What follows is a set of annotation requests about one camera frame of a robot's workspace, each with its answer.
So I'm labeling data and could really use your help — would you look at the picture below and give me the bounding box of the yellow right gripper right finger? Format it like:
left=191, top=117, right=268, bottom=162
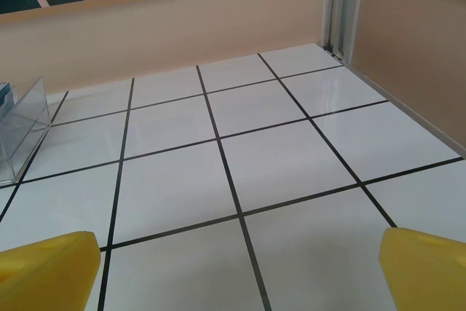
left=378, top=227, right=466, bottom=311

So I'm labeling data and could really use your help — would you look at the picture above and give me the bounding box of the clear acrylic card stand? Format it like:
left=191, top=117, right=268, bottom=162
left=0, top=76, right=51, bottom=185

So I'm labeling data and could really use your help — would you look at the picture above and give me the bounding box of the aluminium frame post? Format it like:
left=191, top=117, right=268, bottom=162
left=321, top=0, right=366, bottom=66

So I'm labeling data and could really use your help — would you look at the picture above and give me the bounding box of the aluminium table side rail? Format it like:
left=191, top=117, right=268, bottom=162
left=345, top=59, right=466, bottom=161

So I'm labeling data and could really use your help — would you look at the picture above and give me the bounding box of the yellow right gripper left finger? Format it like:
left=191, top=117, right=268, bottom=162
left=0, top=230, right=100, bottom=311

